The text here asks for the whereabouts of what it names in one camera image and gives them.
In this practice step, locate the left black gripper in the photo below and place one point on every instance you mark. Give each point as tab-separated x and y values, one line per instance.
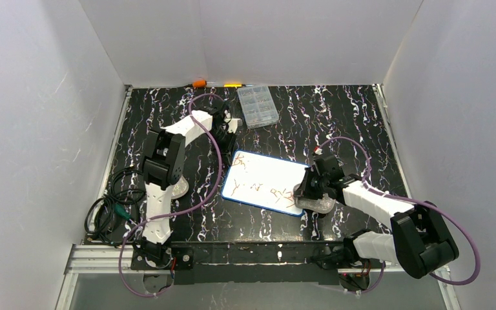
225	139

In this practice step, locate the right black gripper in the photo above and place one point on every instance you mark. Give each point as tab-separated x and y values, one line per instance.
310	186

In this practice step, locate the silver mesh eraser pad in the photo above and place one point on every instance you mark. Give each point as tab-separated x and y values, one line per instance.
180	189
323	205

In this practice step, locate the blue framed whiteboard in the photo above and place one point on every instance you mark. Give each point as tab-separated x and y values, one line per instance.
263	181

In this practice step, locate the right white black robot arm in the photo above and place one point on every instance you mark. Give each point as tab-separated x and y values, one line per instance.
418	240

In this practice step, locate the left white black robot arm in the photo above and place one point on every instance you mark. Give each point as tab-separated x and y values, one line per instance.
164	159

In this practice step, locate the clear plastic screw box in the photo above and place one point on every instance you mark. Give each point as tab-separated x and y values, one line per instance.
257	106

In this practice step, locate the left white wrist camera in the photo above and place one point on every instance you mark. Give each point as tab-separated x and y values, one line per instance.
234	124

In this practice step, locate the yellow handled tool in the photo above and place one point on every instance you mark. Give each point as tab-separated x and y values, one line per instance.
235	85

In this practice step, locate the orange handled tool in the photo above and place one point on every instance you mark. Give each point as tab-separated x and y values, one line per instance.
199	84

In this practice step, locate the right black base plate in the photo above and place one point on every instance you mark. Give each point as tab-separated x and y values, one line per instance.
339	257

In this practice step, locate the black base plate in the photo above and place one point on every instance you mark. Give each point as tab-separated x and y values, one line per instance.
339	257
162	259

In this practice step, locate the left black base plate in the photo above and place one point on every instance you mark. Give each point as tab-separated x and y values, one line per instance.
162	259

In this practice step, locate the aluminium rail frame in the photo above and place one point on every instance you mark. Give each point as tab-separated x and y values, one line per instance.
236	276

